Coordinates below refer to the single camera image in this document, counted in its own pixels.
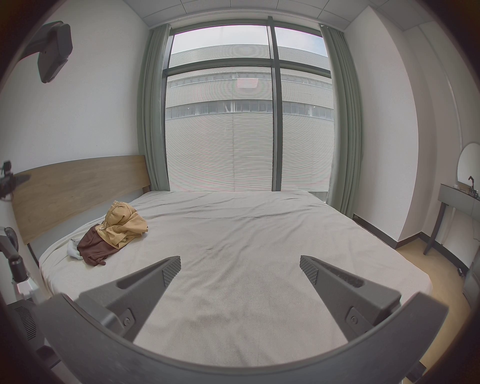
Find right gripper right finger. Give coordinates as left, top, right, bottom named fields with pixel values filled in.
left=299, top=255, right=403, bottom=344

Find grey-green curtain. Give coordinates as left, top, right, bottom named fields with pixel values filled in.
left=137, top=24, right=172, bottom=192
left=319, top=24, right=364, bottom=219

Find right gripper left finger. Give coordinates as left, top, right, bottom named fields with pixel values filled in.
left=78, top=256, right=182, bottom=343

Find window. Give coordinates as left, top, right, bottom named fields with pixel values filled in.
left=161, top=17, right=334, bottom=193

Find bed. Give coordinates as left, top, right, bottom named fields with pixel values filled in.
left=11, top=154, right=432, bottom=366

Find round mirror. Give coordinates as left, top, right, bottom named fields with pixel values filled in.
left=457, top=142, right=480, bottom=187

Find tan shorts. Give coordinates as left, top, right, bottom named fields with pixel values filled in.
left=94, top=200, right=149, bottom=250

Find brown garment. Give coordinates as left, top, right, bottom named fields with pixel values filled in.
left=77, top=228, right=119, bottom=267

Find grey dressing table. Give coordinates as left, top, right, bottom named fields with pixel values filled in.
left=424, top=182, right=480, bottom=256

